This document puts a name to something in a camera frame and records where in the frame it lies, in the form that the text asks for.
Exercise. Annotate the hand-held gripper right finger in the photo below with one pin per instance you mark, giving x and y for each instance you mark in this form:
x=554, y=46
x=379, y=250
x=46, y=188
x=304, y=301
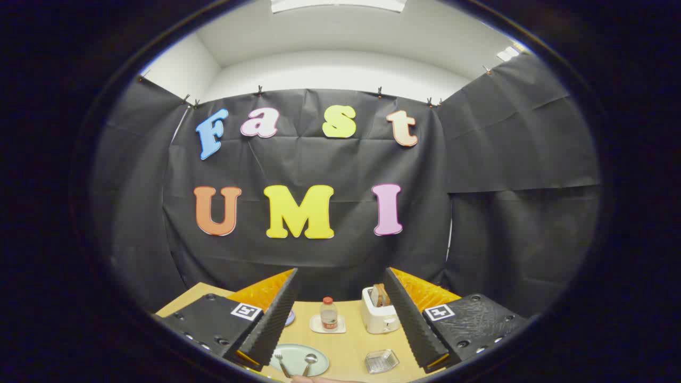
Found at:
x=412, y=324

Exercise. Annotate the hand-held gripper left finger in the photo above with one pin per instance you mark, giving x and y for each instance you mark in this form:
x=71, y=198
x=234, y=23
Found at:
x=271, y=330

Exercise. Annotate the metal spoon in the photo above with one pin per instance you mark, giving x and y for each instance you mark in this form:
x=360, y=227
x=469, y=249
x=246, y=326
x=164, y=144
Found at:
x=310, y=359

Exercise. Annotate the blue plate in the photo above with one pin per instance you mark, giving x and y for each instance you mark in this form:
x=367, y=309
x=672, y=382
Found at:
x=290, y=318

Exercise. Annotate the pale green plate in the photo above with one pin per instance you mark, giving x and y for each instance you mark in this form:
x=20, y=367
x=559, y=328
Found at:
x=295, y=354

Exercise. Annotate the white toaster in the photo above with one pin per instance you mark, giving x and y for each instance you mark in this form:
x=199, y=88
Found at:
x=375, y=319

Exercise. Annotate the toasted bread slice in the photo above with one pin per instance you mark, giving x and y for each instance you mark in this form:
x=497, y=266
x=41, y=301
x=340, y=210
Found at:
x=384, y=295
x=375, y=296

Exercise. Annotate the white square tray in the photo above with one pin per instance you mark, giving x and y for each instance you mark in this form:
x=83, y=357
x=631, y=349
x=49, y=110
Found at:
x=315, y=324

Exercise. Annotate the clear plastic water bottle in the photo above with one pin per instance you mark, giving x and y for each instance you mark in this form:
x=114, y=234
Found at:
x=329, y=316

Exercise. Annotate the small ceiling light panel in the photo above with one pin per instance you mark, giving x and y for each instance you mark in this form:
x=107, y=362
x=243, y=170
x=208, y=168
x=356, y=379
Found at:
x=508, y=53

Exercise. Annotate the long ceiling light panel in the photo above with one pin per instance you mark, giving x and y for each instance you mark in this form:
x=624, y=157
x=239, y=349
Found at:
x=340, y=4

